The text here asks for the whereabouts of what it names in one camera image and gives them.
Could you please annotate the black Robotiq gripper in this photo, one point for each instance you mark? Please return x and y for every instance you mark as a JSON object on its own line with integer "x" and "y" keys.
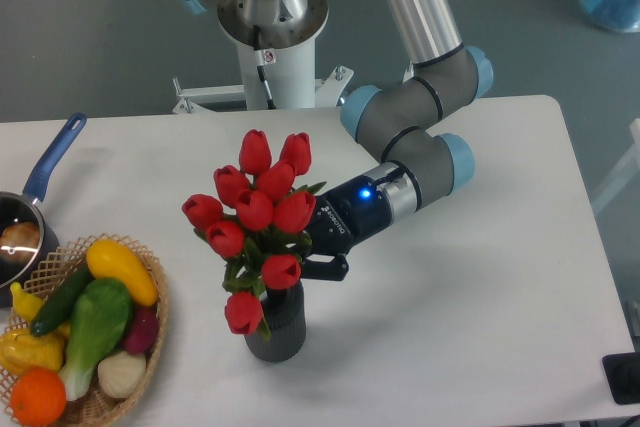
{"x": 345, "y": 216}

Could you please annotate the red tulip bouquet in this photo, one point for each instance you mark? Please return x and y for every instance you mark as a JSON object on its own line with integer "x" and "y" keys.
{"x": 256, "y": 222}

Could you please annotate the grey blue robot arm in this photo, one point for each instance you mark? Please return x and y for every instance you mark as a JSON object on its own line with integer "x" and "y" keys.
{"x": 393, "y": 125}

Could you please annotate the dark grey ribbed vase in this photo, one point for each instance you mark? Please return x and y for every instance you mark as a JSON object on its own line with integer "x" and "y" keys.
{"x": 283, "y": 332}

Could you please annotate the purple red onion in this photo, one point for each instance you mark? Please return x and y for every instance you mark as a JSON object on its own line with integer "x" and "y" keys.
{"x": 142, "y": 332}

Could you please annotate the yellow squash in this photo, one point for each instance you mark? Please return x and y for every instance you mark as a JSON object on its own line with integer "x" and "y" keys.
{"x": 107, "y": 258}

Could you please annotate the green bok choy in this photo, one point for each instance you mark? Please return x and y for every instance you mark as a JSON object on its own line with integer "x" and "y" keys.
{"x": 98, "y": 322}

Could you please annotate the white garlic bulb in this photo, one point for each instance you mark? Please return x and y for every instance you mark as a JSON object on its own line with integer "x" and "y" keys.
{"x": 120, "y": 374}

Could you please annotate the woven wicker basket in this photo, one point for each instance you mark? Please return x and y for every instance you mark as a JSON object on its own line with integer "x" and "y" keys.
{"x": 96, "y": 408}

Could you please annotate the green cucumber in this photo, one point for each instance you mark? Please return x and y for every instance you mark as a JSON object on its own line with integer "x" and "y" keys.
{"x": 58, "y": 308}

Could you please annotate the black device at edge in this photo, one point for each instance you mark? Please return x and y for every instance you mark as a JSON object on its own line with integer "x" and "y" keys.
{"x": 622, "y": 373}

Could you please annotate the yellow banana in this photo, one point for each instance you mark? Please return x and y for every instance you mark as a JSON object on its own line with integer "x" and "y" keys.
{"x": 27, "y": 305}

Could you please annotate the brown bread in pan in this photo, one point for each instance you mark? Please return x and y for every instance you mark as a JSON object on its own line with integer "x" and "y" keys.
{"x": 19, "y": 243}

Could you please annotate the orange fruit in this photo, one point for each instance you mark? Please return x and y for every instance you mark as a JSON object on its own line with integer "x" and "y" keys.
{"x": 38, "y": 398}

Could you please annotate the yellow orange gourd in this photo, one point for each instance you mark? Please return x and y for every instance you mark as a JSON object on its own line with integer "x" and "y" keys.
{"x": 22, "y": 352}

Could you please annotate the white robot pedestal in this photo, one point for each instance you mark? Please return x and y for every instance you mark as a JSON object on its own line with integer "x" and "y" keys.
{"x": 275, "y": 43}

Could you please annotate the blue handled saucepan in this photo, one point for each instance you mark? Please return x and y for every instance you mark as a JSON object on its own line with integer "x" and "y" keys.
{"x": 25, "y": 206}

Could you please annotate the white frame at right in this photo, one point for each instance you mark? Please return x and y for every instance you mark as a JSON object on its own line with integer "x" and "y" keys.
{"x": 624, "y": 170}

